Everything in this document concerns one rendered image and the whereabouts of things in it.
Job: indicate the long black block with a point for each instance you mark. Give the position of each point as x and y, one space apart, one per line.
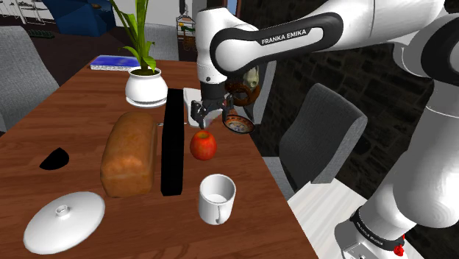
173 143

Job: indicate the brown bread loaf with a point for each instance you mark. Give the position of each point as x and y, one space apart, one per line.
129 154

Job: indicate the white shelf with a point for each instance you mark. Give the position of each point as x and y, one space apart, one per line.
25 10

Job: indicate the blue book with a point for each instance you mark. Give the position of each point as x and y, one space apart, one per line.
113 63

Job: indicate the red apple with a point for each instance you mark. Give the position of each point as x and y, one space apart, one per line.
203 145

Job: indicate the pale skull figure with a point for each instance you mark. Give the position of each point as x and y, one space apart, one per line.
252 77

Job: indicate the light grey chair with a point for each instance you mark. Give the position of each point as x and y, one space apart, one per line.
21 79
163 41
267 82

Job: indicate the black half-round thing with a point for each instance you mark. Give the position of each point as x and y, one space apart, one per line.
55 160

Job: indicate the white mug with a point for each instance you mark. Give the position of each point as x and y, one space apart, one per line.
215 204

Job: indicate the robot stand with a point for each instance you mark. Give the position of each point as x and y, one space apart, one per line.
315 211

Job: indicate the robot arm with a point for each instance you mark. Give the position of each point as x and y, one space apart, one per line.
423 179

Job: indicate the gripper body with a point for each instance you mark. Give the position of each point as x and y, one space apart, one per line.
213 92

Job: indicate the brown pretzel-shaped thing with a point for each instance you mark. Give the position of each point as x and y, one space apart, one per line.
247 97

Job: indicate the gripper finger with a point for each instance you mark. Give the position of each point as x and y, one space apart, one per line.
198 114
228 106

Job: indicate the white round lid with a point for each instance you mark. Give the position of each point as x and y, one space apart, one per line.
64 222

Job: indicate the dark grey chair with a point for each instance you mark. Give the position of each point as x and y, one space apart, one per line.
319 136

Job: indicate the green plant in white pot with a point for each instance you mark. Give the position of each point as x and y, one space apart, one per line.
146 86

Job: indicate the blue sofa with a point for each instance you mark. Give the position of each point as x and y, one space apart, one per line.
79 16

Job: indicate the brown wooden table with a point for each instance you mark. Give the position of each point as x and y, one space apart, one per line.
89 122

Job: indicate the white box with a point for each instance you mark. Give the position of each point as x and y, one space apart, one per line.
190 104

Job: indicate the patterned round plate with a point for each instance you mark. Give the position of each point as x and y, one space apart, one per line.
239 125

